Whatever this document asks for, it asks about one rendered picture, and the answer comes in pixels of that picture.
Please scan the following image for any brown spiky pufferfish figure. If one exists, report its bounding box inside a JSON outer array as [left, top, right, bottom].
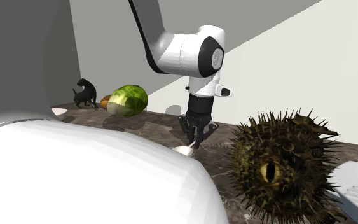
[[227, 108, 347, 224]]

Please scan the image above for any white bowl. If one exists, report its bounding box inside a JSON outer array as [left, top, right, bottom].
[[50, 107, 69, 122]]

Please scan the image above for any orange round fruit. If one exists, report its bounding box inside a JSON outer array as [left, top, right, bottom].
[[99, 94, 113, 110]]

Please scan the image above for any small white cup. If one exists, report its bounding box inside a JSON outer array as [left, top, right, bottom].
[[171, 141, 196, 158]]

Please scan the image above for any black dog figure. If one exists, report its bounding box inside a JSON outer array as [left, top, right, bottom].
[[72, 78, 99, 109]]

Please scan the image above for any green cabbage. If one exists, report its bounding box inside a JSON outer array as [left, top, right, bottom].
[[106, 84, 149, 118]]

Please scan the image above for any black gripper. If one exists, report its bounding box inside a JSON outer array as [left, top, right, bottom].
[[178, 93, 219, 150]]

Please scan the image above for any white grooved tray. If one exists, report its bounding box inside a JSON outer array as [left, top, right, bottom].
[[326, 160, 358, 224]]

